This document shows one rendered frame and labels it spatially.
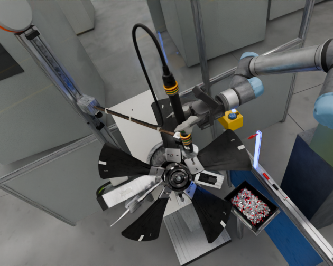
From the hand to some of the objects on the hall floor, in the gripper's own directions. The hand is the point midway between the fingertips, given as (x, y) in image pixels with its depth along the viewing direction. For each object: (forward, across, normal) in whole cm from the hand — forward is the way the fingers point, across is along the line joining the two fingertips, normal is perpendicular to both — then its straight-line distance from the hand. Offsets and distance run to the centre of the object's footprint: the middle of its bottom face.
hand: (173, 122), depth 76 cm
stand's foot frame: (+10, +19, -151) cm, 152 cm away
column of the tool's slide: (+38, +58, -151) cm, 166 cm away
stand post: (+10, +10, -151) cm, 151 cm away
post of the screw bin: (-22, -12, -151) cm, 152 cm away
